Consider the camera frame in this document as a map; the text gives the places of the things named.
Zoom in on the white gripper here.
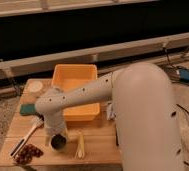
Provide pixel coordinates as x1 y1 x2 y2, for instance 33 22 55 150
44 112 68 146

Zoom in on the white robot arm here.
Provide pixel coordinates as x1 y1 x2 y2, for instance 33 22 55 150
35 62 184 171

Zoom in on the yellow plastic tray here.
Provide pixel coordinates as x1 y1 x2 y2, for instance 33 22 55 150
51 64 100 121

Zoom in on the green sponge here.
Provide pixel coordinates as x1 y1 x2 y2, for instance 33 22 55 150
20 104 36 116

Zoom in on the bunch of red grapes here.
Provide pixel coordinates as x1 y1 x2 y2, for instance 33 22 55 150
14 144 43 165

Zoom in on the small wooden table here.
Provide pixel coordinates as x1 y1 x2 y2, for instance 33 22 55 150
0 78 123 167

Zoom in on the cream round lidded container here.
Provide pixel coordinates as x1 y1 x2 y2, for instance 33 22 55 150
27 81 43 95

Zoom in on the small blue white packet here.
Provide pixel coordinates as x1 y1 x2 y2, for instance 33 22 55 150
106 103 116 120

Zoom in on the blue power adapter box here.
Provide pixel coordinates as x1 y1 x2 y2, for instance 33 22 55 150
164 66 189 84

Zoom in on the white handled dish brush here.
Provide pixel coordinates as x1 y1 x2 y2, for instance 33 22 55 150
10 117 44 157

